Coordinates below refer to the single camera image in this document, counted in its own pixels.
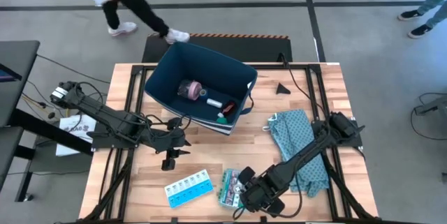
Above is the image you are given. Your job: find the black floor mat orange edge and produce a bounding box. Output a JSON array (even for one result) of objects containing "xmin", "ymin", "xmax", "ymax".
[{"xmin": 141, "ymin": 33, "xmax": 293, "ymax": 64}]

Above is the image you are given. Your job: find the grey stand with black cable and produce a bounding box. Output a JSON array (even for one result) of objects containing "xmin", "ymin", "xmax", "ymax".
[{"xmin": 410, "ymin": 93, "xmax": 447, "ymax": 141}]

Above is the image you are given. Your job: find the green snack packet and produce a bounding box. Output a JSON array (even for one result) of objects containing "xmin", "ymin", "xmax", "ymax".
[{"xmin": 217, "ymin": 167, "xmax": 247, "ymax": 209}]

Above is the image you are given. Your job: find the teal patterned hospital gown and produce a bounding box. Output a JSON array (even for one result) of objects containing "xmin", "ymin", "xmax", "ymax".
[{"xmin": 262, "ymin": 108, "xmax": 331, "ymax": 197}]

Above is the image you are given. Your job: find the black desk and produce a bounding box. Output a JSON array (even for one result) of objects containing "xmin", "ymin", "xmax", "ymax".
[{"xmin": 0, "ymin": 40, "xmax": 94, "ymax": 203}]

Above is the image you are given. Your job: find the black table cable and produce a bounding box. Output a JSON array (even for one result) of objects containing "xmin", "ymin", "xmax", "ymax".
[{"xmin": 278, "ymin": 52, "xmax": 331, "ymax": 117}]

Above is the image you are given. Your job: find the small black triangular mount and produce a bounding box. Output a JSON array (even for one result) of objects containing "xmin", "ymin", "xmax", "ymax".
[{"xmin": 275, "ymin": 82, "xmax": 292, "ymax": 96}]

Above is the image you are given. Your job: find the dark tablet with blue screen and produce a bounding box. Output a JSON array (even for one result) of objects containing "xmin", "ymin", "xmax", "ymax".
[{"xmin": 0, "ymin": 64, "xmax": 22, "ymax": 82}]

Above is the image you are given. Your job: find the white paper sheet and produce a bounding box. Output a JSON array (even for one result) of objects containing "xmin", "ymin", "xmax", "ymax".
[{"xmin": 55, "ymin": 114, "xmax": 98, "ymax": 158}]

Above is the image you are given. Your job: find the black aluminium table frame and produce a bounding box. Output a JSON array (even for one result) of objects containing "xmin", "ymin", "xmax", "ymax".
[{"xmin": 80, "ymin": 63, "xmax": 381, "ymax": 223}]

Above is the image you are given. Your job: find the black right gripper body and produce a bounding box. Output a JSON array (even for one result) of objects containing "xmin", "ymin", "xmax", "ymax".
[{"xmin": 240, "ymin": 174, "xmax": 280, "ymax": 213}]

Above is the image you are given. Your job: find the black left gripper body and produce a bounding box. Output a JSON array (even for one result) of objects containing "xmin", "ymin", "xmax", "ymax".
[{"xmin": 153, "ymin": 128, "xmax": 192, "ymax": 158}]

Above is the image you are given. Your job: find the clear jar with pink lid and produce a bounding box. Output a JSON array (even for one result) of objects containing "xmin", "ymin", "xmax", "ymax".
[{"xmin": 177, "ymin": 79, "xmax": 203, "ymax": 101}]

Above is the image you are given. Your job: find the navy white striped fabric basket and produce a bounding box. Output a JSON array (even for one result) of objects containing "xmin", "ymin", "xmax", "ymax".
[{"xmin": 144, "ymin": 41, "xmax": 258, "ymax": 137}]

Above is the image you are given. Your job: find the white blue pill organizer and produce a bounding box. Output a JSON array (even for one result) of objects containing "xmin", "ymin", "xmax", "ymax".
[{"xmin": 163, "ymin": 169, "xmax": 214, "ymax": 209}]

